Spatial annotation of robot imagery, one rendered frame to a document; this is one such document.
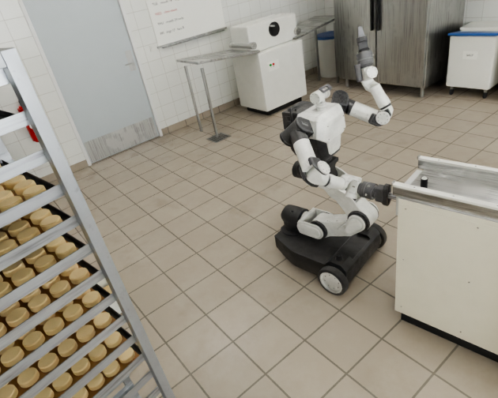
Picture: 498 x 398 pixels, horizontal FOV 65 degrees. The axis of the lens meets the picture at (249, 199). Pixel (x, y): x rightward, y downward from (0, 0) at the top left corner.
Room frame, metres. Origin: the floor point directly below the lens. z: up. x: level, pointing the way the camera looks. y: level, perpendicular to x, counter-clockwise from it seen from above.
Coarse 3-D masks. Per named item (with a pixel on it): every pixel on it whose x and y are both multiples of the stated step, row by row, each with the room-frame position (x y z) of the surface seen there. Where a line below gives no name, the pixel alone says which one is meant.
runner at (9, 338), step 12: (96, 276) 0.84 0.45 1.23; (72, 288) 0.80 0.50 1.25; (84, 288) 0.81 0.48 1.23; (60, 300) 0.77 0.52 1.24; (72, 300) 0.78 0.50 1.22; (48, 312) 0.74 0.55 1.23; (24, 324) 0.70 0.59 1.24; (36, 324) 0.72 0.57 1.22; (12, 336) 0.68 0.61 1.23; (0, 348) 0.66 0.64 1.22
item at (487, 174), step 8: (424, 160) 1.69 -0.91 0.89; (432, 160) 1.66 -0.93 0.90; (440, 160) 1.64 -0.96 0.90; (448, 160) 1.63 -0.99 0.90; (424, 168) 1.69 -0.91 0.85; (432, 168) 1.66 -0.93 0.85; (440, 168) 1.63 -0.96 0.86; (448, 168) 1.61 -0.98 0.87; (456, 168) 1.58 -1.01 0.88; (464, 168) 1.55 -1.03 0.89; (472, 168) 1.53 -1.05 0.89; (480, 168) 1.50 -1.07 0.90; (488, 168) 1.49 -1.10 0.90; (496, 168) 1.48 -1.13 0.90; (464, 176) 1.55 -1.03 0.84; (472, 176) 1.53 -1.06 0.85; (480, 176) 1.50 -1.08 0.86; (488, 176) 1.48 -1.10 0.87; (496, 176) 1.45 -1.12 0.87
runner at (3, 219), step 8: (48, 192) 0.83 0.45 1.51; (56, 192) 0.84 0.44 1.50; (32, 200) 0.81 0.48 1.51; (40, 200) 0.82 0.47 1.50; (48, 200) 0.83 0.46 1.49; (16, 208) 0.78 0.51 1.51; (24, 208) 0.79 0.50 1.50; (32, 208) 0.80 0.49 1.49; (0, 216) 0.76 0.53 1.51; (8, 216) 0.77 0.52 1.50; (16, 216) 0.77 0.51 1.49; (0, 224) 0.75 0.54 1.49
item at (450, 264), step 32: (448, 192) 1.45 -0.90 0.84; (480, 192) 1.41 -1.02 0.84; (416, 224) 1.42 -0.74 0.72; (448, 224) 1.32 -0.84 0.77; (480, 224) 1.23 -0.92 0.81; (416, 256) 1.42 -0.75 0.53; (448, 256) 1.31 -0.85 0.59; (480, 256) 1.22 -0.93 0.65; (416, 288) 1.41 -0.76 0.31; (448, 288) 1.29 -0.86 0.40; (480, 288) 1.20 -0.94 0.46; (416, 320) 1.43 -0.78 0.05; (448, 320) 1.28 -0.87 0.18; (480, 320) 1.18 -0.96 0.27; (480, 352) 1.19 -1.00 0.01
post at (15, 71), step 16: (16, 64) 0.84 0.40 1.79; (16, 80) 0.83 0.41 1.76; (32, 96) 0.84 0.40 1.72; (32, 112) 0.83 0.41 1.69; (32, 128) 0.85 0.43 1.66; (48, 128) 0.84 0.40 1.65; (48, 144) 0.84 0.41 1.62; (48, 160) 0.85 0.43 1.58; (64, 160) 0.85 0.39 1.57; (64, 176) 0.84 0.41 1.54; (64, 192) 0.84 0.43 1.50; (80, 192) 0.85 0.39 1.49; (80, 208) 0.84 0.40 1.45; (80, 224) 0.84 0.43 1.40; (96, 240) 0.84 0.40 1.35; (96, 256) 0.84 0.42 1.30; (112, 272) 0.84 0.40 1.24; (112, 288) 0.84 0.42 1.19; (128, 304) 0.84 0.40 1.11; (128, 320) 0.83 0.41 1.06; (144, 336) 0.84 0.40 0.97; (144, 352) 0.83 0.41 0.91; (160, 368) 0.85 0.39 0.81; (160, 384) 0.83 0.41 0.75
